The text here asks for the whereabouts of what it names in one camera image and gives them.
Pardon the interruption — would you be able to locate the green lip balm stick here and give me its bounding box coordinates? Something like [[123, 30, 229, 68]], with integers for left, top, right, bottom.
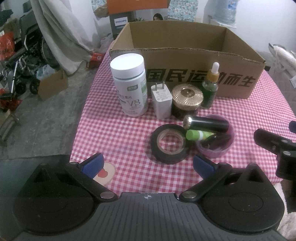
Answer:
[[186, 130, 214, 141]]

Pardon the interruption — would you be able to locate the green dropper bottle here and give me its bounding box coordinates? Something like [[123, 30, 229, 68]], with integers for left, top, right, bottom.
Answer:
[[201, 62, 220, 109]]

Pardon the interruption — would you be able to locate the water dispenser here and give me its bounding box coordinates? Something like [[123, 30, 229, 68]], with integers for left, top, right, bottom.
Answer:
[[210, 0, 239, 27]]

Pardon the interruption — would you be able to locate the small cardboard box on floor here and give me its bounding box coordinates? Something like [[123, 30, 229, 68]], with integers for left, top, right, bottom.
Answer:
[[38, 69, 68, 101]]

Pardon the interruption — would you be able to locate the purple plastic lid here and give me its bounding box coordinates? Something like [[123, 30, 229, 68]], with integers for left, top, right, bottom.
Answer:
[[196, 114, 235, 158]]

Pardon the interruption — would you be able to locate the grey white bedding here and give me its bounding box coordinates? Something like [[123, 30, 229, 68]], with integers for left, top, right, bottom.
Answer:
[[268, 43, 295, 89]]

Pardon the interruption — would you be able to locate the gold lid cosmetic jar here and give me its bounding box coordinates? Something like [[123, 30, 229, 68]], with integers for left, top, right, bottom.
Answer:
[[171, 83, 203, 120]]

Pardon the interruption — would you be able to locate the red white checkered tablecloth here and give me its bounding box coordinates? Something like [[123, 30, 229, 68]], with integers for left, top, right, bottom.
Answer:
[[71, 55, 295, 193]]

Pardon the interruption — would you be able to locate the brown cardboard box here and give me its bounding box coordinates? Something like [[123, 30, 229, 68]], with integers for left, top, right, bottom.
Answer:
[[109, 21, 265, 99]]

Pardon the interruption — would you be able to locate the black electrical tape roll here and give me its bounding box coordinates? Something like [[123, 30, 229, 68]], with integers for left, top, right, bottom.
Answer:
[[150, 124, 192, 165]]

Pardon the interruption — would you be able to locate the white power adapter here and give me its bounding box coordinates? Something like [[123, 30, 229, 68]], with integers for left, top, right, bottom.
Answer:
[[151, 82, 172, 120]]

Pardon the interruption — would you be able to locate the black gold lipstick tube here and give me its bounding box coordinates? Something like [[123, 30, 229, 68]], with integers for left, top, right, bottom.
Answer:
[[183, 115, 230, 133]]

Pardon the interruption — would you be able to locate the orange Philips box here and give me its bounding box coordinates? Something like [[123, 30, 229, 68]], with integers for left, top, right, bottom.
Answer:
[[93, 0, 172, 41]]

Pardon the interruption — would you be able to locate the grey white curtain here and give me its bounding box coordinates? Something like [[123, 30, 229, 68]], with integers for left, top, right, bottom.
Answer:
[[31, 0, 100, 75]]

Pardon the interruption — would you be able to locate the red plastic bag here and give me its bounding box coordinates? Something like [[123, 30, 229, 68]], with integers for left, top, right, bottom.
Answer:
[[0, 32, 15, 61]]

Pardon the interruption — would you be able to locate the white supplement bottle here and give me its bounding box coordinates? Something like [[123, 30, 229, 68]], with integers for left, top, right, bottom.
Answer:
[[110, 53, 149, 117]]

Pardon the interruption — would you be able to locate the wheelchair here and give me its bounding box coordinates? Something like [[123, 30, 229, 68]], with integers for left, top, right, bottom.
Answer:
[[1, 9, 59, 99]]

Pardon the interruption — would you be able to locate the black oval case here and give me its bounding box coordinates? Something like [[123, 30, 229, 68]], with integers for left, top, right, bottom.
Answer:
[[201, 133, 232, 150]]

